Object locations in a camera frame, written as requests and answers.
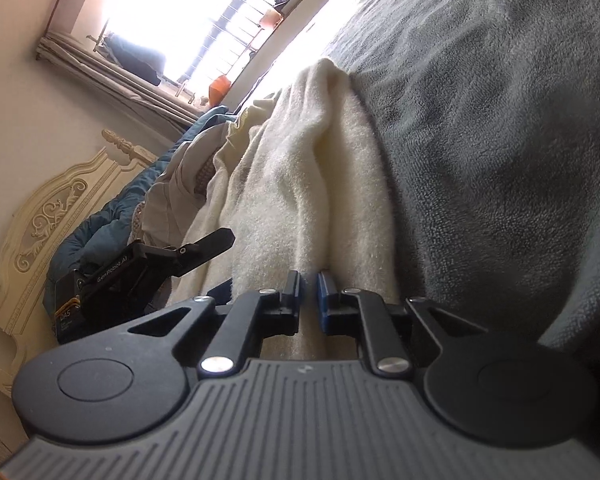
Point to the cream carved headboard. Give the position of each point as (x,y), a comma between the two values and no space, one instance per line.
(39,225)

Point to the cream fleece sweater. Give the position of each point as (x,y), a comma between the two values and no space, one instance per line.
(299,181)

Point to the blue quilted duvet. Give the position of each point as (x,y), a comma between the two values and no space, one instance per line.
(103,234)

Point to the grey curtain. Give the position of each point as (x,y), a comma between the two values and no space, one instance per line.
(140,100)

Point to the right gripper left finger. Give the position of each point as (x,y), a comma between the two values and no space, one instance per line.
(120,383)

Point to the beige crumpled garment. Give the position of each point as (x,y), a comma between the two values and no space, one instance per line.
(167,212)

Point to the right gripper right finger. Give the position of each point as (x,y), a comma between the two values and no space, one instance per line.
(494,387)

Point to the orange box on windowsill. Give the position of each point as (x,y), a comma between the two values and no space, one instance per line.
(218,90)

